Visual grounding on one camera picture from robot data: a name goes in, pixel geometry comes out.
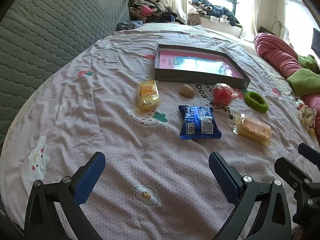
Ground red egg toy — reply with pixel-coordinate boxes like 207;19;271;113
212;83;244;107

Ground black monitor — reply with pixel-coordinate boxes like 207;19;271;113
311;27;320;55

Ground orange cracker packet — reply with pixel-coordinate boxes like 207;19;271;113
232;114;273;145

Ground small snack packet at right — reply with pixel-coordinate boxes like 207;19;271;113
296;99;320;140

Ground yellow snack packet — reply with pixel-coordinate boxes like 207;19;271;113
136;80;161;112

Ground pink blanket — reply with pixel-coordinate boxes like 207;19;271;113
254;32;320;120

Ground blue cookie packet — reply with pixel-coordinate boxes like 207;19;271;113
178;104;222;140

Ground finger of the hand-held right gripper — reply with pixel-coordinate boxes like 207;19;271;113
298;143;320;164
274;157;320;223

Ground pink printed bed sheet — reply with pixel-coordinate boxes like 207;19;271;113
0;24;320;240

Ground dark cardboard box pink bottom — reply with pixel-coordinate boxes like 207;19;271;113
154;44;251;90

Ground power strip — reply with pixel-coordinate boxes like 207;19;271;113
259;26;280;36

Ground grey quilted headboard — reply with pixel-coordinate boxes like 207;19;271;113
0;0;132;145

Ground dark patterned cloth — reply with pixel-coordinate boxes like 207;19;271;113
116;20;143;32

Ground pile of mixed clothes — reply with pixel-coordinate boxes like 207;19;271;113
128;0;185;25

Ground clothes on windowsill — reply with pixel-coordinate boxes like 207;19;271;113
188;0;240;27

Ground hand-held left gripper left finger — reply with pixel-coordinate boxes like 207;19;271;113
24;151;107;240

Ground green cloth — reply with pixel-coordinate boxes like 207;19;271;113
287;54;320;97

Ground green hair scrunchie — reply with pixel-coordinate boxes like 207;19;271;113
244;91;268;113

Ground walnut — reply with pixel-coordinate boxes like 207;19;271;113
179;84;195;98

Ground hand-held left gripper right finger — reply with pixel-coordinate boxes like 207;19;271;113
208;151;293;240

